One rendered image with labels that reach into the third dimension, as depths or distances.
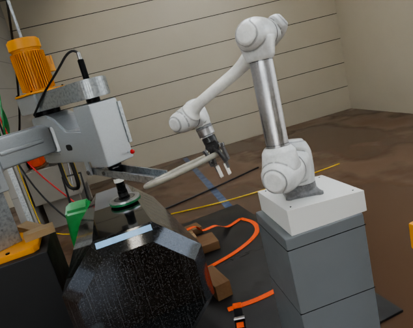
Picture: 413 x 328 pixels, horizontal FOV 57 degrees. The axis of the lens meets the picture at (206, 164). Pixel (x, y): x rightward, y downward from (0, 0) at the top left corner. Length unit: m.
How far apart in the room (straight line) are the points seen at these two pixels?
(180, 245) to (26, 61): 1.74
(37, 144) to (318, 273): 2.12
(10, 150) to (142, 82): 4.81
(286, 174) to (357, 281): 0.70
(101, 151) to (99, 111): 0.26
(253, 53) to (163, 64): 5.92
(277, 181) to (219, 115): 6.13
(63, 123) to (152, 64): 4.72
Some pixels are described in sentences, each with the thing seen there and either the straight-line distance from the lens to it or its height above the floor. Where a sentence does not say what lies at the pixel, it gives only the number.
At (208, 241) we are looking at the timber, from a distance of 3.55.
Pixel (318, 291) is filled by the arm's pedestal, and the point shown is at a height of 0.49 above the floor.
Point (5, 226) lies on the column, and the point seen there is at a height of 0.92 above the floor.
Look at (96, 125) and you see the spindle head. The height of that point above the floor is 1.43.
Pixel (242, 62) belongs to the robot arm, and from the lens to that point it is 1.86.
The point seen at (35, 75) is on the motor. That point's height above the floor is 1.85.
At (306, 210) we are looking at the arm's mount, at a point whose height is 0.90.
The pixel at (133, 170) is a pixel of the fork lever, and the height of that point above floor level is 1.07.
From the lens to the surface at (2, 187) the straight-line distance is 2.86.
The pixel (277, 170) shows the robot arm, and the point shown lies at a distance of 1.61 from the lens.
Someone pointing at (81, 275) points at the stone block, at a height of 0.70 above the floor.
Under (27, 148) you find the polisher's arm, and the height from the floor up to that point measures 1.37.
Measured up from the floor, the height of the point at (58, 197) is 0.43.
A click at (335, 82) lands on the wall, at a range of 8.66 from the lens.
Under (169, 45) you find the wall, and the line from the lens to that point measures 7.53.
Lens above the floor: 1.61
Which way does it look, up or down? 14 degrees down
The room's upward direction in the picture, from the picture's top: 14 degrees counter-clockwise
